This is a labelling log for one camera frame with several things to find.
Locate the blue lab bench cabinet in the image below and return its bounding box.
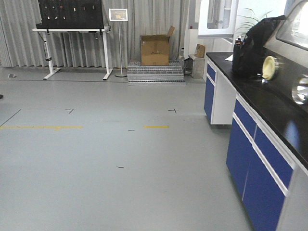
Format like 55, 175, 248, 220
204, 52, 308, 231

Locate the white glovebox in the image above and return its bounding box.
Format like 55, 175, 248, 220
262, 0, 308, 106

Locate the grey curtain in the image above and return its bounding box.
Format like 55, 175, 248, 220
0, 0, 189, 67

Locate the sign stand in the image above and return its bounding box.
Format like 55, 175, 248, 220
109, 8, 128, 77

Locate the white standing desk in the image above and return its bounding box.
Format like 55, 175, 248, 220
32, 26, 113, 80

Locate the black pegboard panel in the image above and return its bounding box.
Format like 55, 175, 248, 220
36, 0, 104, 29

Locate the metal grate platform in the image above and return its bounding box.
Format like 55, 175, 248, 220
127, 60, 185, 83

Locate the black backpack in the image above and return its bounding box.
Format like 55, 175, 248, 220
232, 15, 286, 77

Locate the large cardboard box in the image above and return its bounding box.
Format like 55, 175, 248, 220
140, 26, 175, 66

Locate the small cardboard box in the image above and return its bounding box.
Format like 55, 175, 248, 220
195, 44, 205, 58

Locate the green potted plant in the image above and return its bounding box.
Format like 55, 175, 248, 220
233, 8, 273, 38

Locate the yellow round cap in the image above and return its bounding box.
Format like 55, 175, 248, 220
262, 56, 276, 80

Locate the white fume hood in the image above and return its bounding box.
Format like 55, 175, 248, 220
198, 0, 238, 39

